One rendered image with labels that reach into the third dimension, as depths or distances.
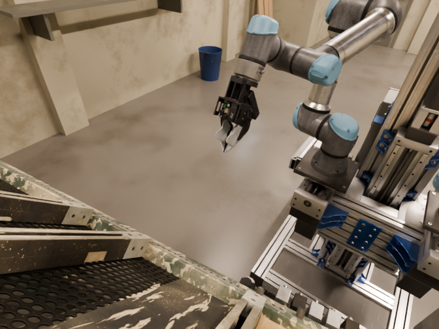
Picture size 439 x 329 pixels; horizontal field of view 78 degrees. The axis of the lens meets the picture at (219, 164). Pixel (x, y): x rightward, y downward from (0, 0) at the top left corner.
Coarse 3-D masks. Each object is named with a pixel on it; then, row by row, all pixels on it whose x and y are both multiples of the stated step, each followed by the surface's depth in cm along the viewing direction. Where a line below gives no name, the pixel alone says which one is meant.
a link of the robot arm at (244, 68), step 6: (240, 60) 69; (246, 60) 68; (240, 66) 69; (246, 66) 69; (252, 66) 68; (258, 66) 69; (234, 72) 72; (240, 72) 69; (246, 72) 69; (252, 72) 69; (258, 72) 70; (264, 72) 70; (246, 78) 70; (252, 78) 70; (258, 78) 70
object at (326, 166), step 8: (320, 152) 114; (312, 160) 119; (320, 160) 114; (328, 160) 111; (336, 160) 110; (344, 160) 111; (320, 168) 114; (328, 168) 112; (336, 168) 113; (344, 168) 113; (336, 176) 114
